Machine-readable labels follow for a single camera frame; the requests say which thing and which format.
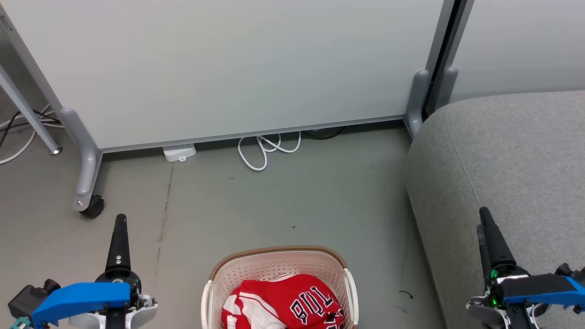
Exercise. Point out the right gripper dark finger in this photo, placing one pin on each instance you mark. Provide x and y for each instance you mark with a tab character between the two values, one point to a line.
496	244
482	256

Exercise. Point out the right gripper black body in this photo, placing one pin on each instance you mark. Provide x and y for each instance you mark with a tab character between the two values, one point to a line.
497	279

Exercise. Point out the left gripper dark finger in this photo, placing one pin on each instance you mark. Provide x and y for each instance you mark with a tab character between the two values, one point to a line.
119	242

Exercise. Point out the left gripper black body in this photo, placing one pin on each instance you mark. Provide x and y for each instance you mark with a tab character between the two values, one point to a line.
119	277

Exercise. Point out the red jersey with lettering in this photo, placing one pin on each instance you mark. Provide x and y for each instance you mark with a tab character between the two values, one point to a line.
292	301

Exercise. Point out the grey fabric sofa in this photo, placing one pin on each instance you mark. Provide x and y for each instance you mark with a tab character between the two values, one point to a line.
512	183

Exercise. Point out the black caster wheel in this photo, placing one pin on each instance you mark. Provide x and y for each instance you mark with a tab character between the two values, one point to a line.
93	208

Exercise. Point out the grey partition leg with caster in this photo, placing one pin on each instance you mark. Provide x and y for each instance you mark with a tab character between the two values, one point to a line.
87	155

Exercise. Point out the white power adapter box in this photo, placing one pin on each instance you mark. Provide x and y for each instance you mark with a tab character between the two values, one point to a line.
179	152

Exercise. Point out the cream perforated laundry basket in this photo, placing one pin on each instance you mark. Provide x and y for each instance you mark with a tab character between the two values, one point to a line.
274	262

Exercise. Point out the grey metal table leg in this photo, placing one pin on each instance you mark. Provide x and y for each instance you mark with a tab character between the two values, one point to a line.
27	109

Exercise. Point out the short grey partition leg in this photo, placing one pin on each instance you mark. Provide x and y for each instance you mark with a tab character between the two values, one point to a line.
417	100
445	89

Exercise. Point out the narrow white partition panel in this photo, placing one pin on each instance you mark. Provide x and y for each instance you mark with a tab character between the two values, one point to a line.
521	45

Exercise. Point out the wide white partition panel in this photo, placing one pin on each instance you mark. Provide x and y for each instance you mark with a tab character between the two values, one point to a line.
228	64

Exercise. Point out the blue right camera mount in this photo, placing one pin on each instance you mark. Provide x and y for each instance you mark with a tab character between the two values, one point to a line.
539	289

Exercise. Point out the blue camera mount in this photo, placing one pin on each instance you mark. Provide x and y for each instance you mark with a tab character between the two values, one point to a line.
539	289
77	299

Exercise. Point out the blue left camera mount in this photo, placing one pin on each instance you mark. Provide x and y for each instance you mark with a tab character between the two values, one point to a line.
77	299

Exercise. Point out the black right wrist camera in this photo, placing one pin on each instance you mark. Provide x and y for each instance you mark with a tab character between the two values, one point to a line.
573	274

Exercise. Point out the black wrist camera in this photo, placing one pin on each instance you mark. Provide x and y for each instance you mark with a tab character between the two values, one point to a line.
573	274
27	297

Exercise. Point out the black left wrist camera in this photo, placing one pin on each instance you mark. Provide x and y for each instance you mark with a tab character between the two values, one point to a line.
27	297

